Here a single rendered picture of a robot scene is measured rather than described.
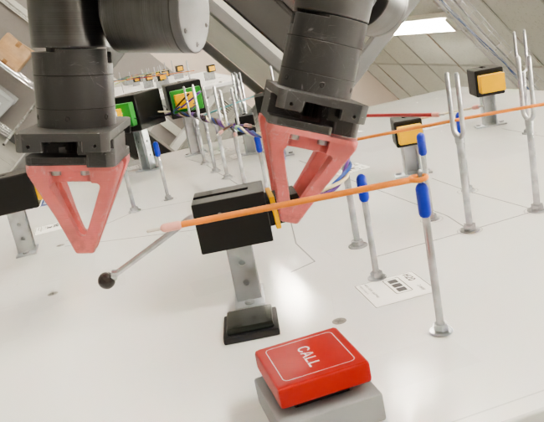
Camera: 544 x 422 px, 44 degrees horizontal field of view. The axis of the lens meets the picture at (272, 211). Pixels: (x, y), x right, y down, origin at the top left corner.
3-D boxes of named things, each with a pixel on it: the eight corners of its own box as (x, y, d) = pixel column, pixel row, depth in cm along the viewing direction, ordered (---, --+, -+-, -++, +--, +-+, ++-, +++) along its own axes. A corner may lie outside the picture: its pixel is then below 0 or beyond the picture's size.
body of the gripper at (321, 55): (336, 116, 57) (356, 28, 55) (364, 133, 47) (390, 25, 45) (261, 100, 56) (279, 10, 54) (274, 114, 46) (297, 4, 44)
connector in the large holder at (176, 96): (203, 107, 128) (198, 85, 127) (205, 108, 125) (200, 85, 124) (173, 113, 127) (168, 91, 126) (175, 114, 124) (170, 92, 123)
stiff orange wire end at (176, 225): (149, 233, 41) (146, 223, 41) (426, 178, 41) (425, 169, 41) (146, 239, 40) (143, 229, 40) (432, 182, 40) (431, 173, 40)
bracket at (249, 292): (235, 290, 57) (223, 234, 56) (263, 285, 57) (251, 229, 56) (235, 311, 52) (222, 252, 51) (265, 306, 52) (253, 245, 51)
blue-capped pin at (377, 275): (366, 276, 54) (349, 174, 52) (384, 273, 54) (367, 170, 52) (369, 283, 53) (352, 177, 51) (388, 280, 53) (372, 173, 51)
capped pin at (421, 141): (440, 220, 64) (428, 132, 62) (424, 223, 65) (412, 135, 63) (438, 216, 66) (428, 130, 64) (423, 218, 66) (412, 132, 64)
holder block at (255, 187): (204, 239, 55) (193, 192, 54) (270, 226, 55) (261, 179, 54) (202, 255, 51) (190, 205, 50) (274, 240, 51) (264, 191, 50)
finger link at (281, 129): (320, 213, 57) (346, 104, 55) (336, 238, 50) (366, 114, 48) (241, 199, 56) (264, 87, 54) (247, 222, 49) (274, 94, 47)
